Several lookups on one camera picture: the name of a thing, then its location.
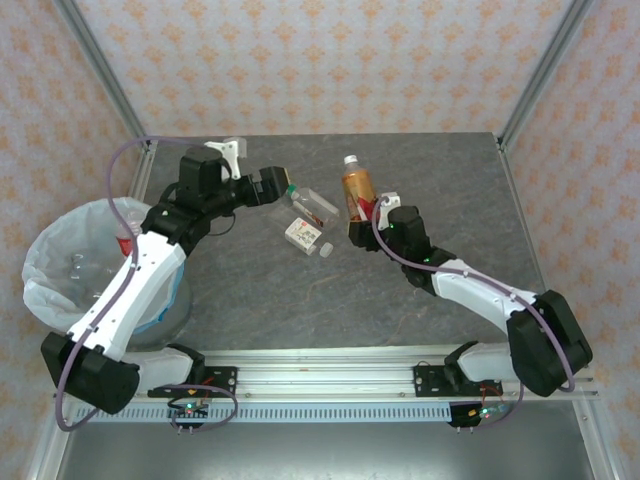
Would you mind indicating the translucent waste bin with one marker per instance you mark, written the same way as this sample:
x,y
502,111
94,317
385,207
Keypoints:
x,y
175,310

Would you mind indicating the aluminium front rail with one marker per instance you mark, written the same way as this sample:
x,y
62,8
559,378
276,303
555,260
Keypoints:
x,y
325,375

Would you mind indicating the white plastic bin liner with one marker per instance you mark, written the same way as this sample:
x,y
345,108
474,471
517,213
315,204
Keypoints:
x,y
55,270

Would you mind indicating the clear square plastic bottle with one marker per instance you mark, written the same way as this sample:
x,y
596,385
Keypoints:
x,y
310,207

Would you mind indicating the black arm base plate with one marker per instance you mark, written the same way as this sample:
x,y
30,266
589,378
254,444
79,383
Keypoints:
x,y
430,380
220,380

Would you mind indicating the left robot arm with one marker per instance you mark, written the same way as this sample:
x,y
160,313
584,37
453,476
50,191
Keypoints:
x,y
130,290

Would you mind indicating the clear bottle with red label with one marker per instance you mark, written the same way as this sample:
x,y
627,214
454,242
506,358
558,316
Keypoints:
x,y
127,240

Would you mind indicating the aluminium frame post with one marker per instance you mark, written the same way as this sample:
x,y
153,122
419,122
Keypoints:
x,y
100,72
545,75

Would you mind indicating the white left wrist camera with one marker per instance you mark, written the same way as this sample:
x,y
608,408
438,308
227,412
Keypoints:
x,y
227,150

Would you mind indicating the aluminium table side rail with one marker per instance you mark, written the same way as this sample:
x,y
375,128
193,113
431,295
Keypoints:
x,y
142,170
525,215

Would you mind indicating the circuit board with lights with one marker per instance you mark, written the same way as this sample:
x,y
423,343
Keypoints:
x,y
480,414
190,411

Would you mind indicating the grey metal panel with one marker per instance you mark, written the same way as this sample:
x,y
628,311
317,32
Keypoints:
x,y
320,452

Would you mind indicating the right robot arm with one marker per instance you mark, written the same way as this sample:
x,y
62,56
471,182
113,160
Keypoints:
x,y
480,290

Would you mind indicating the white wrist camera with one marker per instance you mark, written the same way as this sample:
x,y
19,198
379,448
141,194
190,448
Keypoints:
x,y
387,205
227,150

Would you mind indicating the clear bottle with white label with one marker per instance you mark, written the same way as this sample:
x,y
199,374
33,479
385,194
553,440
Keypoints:
x,y
302,235

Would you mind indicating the brown tea bottle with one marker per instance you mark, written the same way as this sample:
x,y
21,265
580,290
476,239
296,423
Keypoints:
x,y
356,187

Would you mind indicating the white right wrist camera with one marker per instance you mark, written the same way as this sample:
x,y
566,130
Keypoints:
x,y
387,205

